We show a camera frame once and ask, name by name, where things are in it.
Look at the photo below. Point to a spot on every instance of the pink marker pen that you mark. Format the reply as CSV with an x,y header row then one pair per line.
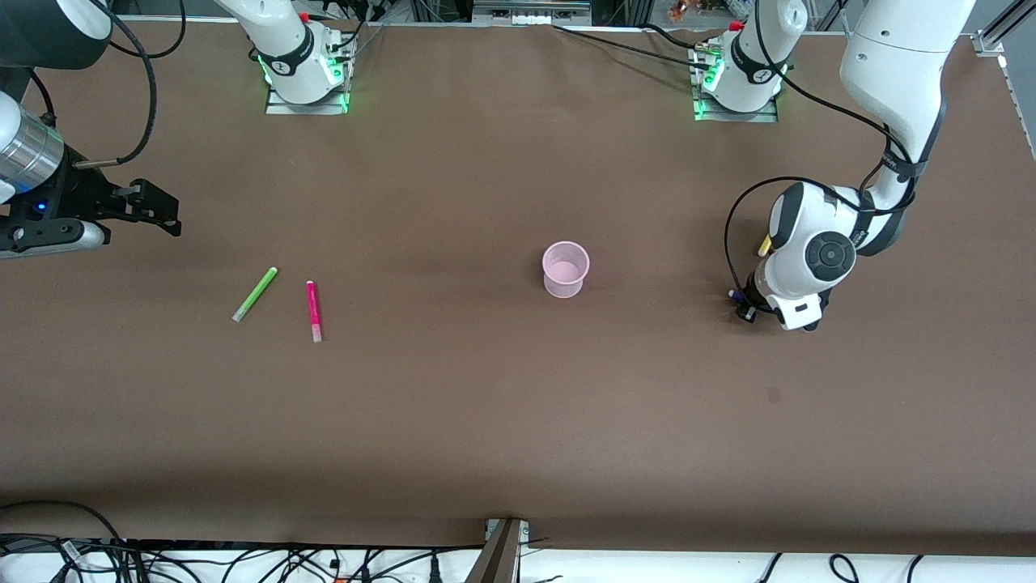
x,y
312,308

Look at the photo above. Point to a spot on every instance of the small orange object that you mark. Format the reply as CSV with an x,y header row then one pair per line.
x,y
678,10

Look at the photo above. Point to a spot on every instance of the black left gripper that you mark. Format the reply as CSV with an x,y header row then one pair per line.
x,y
753,296

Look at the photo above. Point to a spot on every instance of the pink cup pen holder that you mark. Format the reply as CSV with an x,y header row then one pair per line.
x,y
566,288

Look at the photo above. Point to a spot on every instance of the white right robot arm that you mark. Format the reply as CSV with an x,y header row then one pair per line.
x,y
283,48

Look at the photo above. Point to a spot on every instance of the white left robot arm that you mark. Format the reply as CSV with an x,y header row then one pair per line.
x,y
890,65

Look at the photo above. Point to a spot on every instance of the yellow marker pen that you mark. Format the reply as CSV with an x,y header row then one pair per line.
x,y
763,247

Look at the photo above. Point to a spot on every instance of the aluminium frame with sockets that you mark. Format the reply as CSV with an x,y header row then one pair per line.
x,y
530,16

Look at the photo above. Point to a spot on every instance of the metal table edge bracket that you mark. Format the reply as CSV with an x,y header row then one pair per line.
x,y
500,559

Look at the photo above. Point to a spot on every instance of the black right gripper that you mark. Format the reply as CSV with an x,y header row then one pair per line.
x,y
77,197

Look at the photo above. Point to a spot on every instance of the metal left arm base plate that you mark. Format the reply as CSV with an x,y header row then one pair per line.
x,y
728,117

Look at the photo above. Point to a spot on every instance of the brown table cover sheet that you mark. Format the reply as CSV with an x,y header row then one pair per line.
x,y
518,405

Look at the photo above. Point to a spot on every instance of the green marker pen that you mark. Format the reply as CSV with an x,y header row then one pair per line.
x,y
255,294

